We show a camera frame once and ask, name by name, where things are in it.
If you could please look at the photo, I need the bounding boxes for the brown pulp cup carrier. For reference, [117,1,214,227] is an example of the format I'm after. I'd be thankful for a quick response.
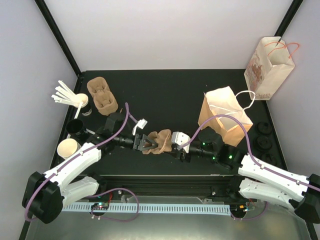
[148,129,172,155]

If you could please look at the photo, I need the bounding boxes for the light blue cable duct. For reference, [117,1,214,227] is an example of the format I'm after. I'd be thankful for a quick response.
[62,202,231,216]

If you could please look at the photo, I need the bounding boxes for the stacked brown pulp cup carriers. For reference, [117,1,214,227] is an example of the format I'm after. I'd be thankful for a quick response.
[87,76,119,116]

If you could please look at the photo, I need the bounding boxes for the paper cup holding stirrers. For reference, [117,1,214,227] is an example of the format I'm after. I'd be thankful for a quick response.
[76,93,92,117]

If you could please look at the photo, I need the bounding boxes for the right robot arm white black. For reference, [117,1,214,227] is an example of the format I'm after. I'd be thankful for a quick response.
[171,127,320,224]

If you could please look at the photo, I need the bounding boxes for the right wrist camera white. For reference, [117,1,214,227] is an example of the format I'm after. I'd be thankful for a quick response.
[171,131,191,153]

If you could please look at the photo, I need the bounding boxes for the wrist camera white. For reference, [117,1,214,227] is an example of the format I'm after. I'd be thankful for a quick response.
[132,118,148,136]
[171,131,191,153]

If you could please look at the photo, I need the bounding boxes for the black paper cup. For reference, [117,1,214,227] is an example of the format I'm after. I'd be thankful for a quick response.
[65,118,88,137]

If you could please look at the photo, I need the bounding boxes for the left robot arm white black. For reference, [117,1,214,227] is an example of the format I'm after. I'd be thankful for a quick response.
[22,112,158,224]

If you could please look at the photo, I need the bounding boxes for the small green circuit board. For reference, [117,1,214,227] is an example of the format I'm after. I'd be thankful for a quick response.
[91,202,109,211]

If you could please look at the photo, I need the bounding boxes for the black corner post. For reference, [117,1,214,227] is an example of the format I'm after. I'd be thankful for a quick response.
[274,0,304,38]
[34,0,82,77]

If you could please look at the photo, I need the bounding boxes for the black aluminium frame rail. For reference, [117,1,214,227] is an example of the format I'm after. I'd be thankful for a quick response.
[97,175,247,203]

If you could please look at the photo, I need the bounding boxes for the bundle of white wrapped straws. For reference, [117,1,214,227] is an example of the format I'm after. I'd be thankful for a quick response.
[51,80,79,107]

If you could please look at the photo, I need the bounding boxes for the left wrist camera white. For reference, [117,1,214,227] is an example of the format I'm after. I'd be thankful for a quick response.
[132,118,148,136]

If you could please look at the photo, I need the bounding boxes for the left black corner post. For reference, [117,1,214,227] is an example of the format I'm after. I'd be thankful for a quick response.
[34,0,82,77]

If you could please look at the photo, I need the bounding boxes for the white printed paper bag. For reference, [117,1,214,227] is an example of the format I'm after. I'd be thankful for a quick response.
[244,36,295,101]

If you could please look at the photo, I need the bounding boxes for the right black corner post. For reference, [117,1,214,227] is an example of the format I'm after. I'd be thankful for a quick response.
[274,0,304,38]

